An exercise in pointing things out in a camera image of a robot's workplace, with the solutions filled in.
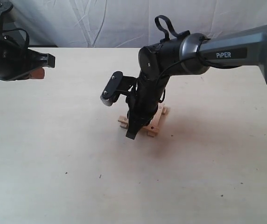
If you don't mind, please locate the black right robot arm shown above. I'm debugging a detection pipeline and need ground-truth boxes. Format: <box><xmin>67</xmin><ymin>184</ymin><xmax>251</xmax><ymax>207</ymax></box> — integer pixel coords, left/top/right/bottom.
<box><xmin>126</xmin><ymin>15</ymin><xmax>267</xmax><ymax>139</ymax></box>

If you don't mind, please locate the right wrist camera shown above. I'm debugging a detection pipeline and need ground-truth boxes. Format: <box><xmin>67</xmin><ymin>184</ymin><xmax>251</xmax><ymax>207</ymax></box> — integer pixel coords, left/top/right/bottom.
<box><xmin>100</xmin><ymin>71</ymin><xmax>137</xmax><ymax>106</ymax></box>

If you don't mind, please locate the wooden stick with holes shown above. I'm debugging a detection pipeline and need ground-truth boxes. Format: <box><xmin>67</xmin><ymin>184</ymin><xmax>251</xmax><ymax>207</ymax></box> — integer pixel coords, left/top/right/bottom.
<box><xmin>118</xmin><ymin>116</ymin><xmax>129</xmax><ymax>129</ymax></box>
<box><xmin>144</xmin><ymin>103</ymin><xmax>165</xmax><ymax>133</ymax></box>

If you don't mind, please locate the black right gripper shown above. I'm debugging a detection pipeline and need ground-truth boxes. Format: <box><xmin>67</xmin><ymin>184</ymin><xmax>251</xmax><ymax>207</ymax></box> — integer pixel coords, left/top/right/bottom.
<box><xmin>126</xmin><ymin>72</ymin><xmax>169</xmax><ymax>140</ymax></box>

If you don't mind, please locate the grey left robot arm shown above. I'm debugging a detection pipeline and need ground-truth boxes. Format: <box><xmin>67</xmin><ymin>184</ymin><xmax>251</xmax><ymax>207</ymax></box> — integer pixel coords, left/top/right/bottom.
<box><xmin>0</xmin><ymin>0</ymin><xmax>56</xmax><ymax>81</ymax></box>

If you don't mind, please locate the white backdrop cloth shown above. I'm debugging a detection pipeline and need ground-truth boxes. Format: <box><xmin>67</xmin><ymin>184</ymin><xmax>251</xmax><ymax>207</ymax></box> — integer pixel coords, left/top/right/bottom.
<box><xmin>12</xmin><ymin>0</ymin><xmax>267</xmax><ymax>48</ymax></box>

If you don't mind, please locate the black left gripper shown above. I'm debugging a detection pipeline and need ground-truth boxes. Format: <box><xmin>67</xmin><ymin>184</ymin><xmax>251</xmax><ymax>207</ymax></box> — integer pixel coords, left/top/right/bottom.
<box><xmin>0</xmin><ymin>39</ymin><xmax>56</xmax><ymax>81</ymax></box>

